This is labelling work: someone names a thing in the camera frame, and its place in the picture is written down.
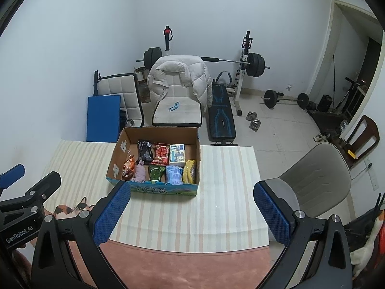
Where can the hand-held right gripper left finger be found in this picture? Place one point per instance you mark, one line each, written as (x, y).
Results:
(112, 213)

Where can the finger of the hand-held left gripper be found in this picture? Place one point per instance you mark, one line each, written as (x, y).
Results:
(12, 173)
(45, 186)

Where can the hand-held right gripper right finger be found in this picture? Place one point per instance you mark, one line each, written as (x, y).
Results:
(272, 213)

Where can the orange snack packet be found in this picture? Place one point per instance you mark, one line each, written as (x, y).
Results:
(128, 167)

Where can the green snack packet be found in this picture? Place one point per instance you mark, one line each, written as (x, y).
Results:
(156, 174)

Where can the black snack packet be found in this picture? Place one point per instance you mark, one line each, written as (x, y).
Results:
(146, 153)

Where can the red snack packet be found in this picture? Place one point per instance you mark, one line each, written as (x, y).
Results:
(161, 154)

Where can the white and blue tissue pack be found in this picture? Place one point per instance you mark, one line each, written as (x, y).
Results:
(177, 155)

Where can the yellow trimmed silver pouch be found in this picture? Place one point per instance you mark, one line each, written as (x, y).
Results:
(189, 171)

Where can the cardboard box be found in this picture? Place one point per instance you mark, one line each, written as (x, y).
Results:
(164, 135)

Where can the grey shell chair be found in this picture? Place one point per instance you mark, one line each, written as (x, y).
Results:
(315, 180)

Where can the striped cat print table mat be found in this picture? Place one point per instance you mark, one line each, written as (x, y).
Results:
(222, 186)

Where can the black ride-on scooter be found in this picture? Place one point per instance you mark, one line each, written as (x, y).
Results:
(361, 225)

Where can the blue folded mat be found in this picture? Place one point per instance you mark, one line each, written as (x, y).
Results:
(103, 117)

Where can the white goose plush toy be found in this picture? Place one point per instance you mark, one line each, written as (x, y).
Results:
(364, 256)

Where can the black and blue weight bench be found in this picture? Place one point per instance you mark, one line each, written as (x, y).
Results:
(222, 120)

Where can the orange net bag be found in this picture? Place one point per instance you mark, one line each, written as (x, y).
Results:
(382, 237)

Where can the black weight plate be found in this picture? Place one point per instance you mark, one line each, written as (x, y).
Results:
(312, 106)

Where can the short barbell with black plates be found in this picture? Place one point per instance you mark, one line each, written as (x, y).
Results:
(270, 97)

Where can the white cushioned chair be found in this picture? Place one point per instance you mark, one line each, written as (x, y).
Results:
(180, 114)

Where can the small black bag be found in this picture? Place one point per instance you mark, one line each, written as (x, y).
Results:
(324, 104)

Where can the small blue packet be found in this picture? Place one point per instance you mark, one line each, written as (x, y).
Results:
(174, 106)

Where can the brown wooden chair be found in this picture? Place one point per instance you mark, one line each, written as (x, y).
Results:
(371, 135)

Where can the large glass jar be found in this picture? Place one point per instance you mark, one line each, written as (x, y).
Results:
(143, 87)

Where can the white barbell rack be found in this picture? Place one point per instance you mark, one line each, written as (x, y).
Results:
(240, 87)

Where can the black kick scooter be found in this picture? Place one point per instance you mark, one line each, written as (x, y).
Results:
(346, 96)

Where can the long barbell with black plates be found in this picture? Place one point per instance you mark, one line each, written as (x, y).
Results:
(255, 64)

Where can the white puffer jacket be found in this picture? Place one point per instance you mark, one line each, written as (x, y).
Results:
(180, 75)

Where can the white quilted black frame chair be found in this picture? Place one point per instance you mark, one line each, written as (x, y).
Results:
(120, 88)

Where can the white door frame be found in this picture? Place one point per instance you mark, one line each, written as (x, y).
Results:
(326, 48)

